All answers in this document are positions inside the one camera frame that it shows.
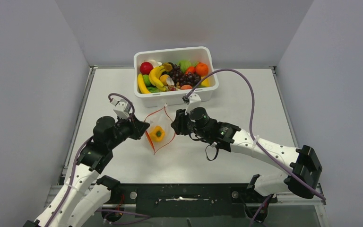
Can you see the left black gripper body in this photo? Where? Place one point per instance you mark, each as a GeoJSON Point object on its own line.
{"type": "Point", "coordinates": [125, 128]}

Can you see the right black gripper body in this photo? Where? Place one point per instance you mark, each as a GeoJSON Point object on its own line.
{"type": "Point", "coordinates": [190, 127]}

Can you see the yellow toy bell pepper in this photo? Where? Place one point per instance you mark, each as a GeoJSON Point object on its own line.
{"type": "Point", "coordinates": [157, 134]}

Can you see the clear orange-zip bag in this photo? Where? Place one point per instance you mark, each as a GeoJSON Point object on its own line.
{"type": "Point", "coordinates": [162, 118]}

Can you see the yellow toy banana bunch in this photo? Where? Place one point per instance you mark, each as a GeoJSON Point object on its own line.
{"type": "Point", "coordinates": [154, 76]}

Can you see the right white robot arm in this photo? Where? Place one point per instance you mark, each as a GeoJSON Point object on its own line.
{"type": "Point", "coordinates": [300, 167]}

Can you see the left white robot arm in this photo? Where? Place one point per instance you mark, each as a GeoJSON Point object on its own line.
{"type": "Point", "coordinates": [86, 190]}

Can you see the white plastic food bin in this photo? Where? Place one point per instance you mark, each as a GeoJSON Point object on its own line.
{"type": "Point", "coordinates": [193, 54]}

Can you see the toy peach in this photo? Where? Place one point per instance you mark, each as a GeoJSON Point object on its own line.
{"type": "Point", "coordinates": [186, 87]}

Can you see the single yellow toy banana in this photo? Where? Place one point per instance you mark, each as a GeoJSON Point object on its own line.
{"type": "Point", "coordinates": [142, 87]}

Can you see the green toy leaf vegetable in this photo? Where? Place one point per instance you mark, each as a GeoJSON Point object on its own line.
{"type": "Point", "coordinates": [153, 90]}

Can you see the yellow toy fruit slice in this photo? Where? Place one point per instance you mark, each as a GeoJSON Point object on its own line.
{"type": "Point", "coordinates": [205, 83]}

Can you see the dark purple toy grapes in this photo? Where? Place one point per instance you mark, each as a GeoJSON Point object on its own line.
{"type": "Point", "coordinates": [181, 78]}

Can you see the white toy mushroom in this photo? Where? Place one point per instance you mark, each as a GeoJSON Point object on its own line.
{"type": "Point", "coordinates": [170, 82]}

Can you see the yellow toy lemon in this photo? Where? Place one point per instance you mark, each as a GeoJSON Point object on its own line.
{"type": "Point", "coordinates": [163, 79]}

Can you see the toy carrot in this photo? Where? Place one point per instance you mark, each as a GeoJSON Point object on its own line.
{"type": "Point", "coordinates": [190, 70]}

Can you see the orange toy tangerine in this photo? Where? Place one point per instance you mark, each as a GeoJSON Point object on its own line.
{"type": "Point", "coordinates": [201, 69]}

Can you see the green toy cabbage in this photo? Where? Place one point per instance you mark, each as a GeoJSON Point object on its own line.
{"type": "Point", "coordinates": [184, 65]}

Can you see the red toy apple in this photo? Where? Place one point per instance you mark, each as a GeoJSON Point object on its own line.
{"type": "Point", "coordinates": [145, 68]}

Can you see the white toy garlic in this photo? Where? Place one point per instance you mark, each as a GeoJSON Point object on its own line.
{"type": "Point", "coordinates": [154, 63]}

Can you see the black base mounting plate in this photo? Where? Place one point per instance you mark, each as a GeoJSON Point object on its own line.
{"type": "Point", "coordinates": [189, 200]}

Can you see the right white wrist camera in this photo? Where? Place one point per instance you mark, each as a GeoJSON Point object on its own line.
{"type": "Point", "coordinates": [193, 101]}

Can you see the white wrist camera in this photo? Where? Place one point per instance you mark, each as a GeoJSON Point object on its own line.
{"type": "Point", "coordinates": [121, 108]}
{"type": "Point", "coordinates": [193, 101]}

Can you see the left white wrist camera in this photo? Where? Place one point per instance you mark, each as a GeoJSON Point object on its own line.
{"type": "Point", "coordinates": [121, 108]}

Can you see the aluminium table frame rail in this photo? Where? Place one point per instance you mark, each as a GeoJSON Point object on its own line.
{"type": "Point", "coordinates": [81, 103]}

